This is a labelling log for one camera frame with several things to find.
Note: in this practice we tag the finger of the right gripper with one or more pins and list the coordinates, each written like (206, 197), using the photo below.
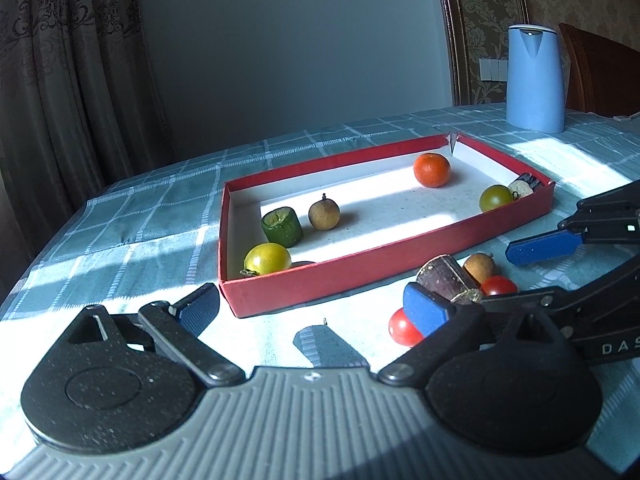
(550, 299)
(545, 247)

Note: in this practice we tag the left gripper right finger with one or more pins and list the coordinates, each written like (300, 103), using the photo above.
(448, 330)

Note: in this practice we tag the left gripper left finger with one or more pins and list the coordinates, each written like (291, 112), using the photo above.
(175, 328)

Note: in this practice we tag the red cherry tomato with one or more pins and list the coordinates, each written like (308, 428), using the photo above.
(402, 331)
(498, 285)

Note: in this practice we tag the green tomato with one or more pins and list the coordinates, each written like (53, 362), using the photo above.
(495, 196)

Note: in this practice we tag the yellow tomato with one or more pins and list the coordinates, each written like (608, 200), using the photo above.
(266, 258)

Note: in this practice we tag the green cucumber chunk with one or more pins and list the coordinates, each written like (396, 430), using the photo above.
(281, 226)

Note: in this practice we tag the orange tangerine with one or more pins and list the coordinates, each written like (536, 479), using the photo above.
(432, 170)

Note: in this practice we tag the brown longan fruit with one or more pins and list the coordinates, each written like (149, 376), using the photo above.
(324, 215)

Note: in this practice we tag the teal plaid tablecloth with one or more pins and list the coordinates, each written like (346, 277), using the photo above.
(154, 237)

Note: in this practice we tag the red cardboard tray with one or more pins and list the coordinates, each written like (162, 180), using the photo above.
(390, 223)

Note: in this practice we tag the blue kettle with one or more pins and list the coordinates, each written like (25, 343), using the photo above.
(535, 98)

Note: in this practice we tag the brown patterned curtain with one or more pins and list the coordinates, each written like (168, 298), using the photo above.
(79, 111)

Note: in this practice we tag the white wall switch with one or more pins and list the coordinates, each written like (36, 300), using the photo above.
(493, 69)

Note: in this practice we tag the dark wooden door frame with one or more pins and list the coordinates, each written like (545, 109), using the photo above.
(458, 52)

